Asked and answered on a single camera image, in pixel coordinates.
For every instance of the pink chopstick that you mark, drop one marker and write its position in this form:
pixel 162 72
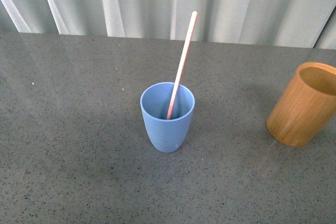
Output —
pixel 181 65

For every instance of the light blue plastic cup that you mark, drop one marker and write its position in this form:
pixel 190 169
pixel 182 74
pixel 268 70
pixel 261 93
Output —
pixel 167 135

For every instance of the bamboo chopstick holder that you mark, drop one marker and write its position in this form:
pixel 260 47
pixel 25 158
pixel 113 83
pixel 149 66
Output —
pixel 306 105

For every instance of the white pleated curtain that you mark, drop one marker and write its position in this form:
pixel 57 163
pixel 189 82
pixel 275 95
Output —
pixel 292 23

